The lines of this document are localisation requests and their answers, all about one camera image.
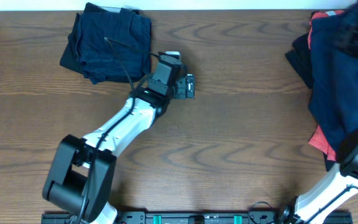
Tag navy blue denim shorts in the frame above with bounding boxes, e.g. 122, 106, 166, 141
309, 11, 358, 152

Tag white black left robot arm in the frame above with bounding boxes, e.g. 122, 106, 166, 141
42, 74, 195, 223

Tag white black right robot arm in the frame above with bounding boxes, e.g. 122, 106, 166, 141
279, 1, 358, 223

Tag black garment under pile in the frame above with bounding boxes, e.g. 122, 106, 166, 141
285, 33, 314, 89

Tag red shirt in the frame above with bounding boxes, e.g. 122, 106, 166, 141
307, 10, 344, 162

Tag folded black garment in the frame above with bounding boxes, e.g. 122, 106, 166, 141
59, 2, 140, 83

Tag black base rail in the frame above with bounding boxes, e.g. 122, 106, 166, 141
40, 211, 353, 224

